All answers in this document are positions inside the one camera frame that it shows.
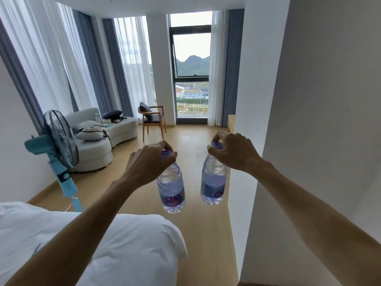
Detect person's right hand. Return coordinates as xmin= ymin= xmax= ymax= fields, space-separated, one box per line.
xmin=207 ymin=131 xmax=266 ymax=177

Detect person's left hand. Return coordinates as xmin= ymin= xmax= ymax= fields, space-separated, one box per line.
xmin=120 ymin=140 xmax=178 ymax=190

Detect clear water bottle purple cap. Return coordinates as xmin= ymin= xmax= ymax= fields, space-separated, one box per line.
xmin=200 ymin=142 xmax=228 ymax=206
xmin=156 ymin=150 xmax=186 ymax=214

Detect person's right forearm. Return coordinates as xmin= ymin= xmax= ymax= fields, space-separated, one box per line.
xmin=254 ymin=162 xmax=381 ymax=286

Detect person's left forearm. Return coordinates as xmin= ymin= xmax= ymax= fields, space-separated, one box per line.
xmin=4 ymin=180 xmax=136 ymax=286

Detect wooden armchair dark seat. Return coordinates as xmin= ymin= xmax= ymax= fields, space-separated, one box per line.
xmin=138 ymin=102 xmax=167 ymax=143

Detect white sofa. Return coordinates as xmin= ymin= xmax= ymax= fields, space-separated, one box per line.
xmin=64 ymin=107 xmax=139 ymax=172

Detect grey curtain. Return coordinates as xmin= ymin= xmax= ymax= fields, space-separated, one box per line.
xmin=0 ymin=19 xmax=45 ymax=135
xmin=73 ymin=10 xmax=112 ymax=115
xmin=102 ymin=18 xmax=135 ymax=118
xmin=221 ymin=8 xmax=245 ymax=128

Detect white sheer curtain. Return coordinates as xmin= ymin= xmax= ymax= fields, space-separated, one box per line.
xmin=114 ymin=16 xmax=157 ymax=118
xmin=208 ymin=10 xmax=230 ymax=127
xmin=0 ymin=0 xmax=99 ymax=116

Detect blue standing fan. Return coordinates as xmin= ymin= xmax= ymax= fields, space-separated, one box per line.
xmin=24 ymin=110 xmax=83 ymax=213

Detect large glass window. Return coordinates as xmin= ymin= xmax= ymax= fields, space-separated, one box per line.
xmin=169 ymin=11 xmax=212 ymax=125

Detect white bag black strap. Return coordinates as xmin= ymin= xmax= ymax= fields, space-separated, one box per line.
xmin=76 ymin=125 xmax=108 ymax=142

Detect white bed with black cable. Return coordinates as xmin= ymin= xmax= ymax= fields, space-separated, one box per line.
xmin=0 ymin=201 xmax=189 ymax=286

